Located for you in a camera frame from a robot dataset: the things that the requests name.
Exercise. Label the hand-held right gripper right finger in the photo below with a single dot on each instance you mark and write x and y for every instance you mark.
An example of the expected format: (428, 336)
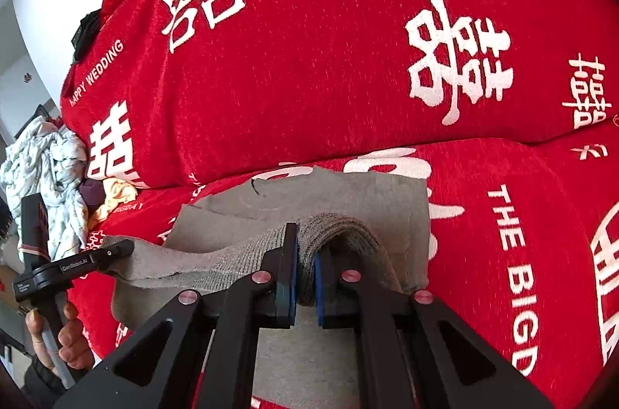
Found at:
(319, 293)

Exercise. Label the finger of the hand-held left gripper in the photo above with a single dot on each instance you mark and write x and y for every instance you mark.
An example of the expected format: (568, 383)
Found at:
(113, 253)

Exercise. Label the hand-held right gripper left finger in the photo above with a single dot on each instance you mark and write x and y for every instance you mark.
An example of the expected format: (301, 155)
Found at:
(290, 293)

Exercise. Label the grey knit sweater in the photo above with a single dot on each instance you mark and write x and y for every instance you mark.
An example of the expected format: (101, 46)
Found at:
(367, 206)

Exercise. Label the person's left hand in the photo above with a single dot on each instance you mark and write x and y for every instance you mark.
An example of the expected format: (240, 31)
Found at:
(75, 341)

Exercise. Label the yellow patterned cloth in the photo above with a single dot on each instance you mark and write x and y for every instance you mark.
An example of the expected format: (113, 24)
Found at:
(116, 199)

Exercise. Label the dark purple cloth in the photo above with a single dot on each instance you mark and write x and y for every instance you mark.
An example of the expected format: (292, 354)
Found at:
(92, 196)

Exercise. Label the white patterned crumpled cloth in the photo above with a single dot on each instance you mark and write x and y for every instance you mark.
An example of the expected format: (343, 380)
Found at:
(48, 177)

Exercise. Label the red printed sofa seat cover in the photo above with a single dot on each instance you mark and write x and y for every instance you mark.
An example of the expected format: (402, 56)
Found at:
(483, 244)

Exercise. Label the black bag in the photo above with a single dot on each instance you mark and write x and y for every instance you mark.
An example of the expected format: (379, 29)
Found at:
(89, 34)

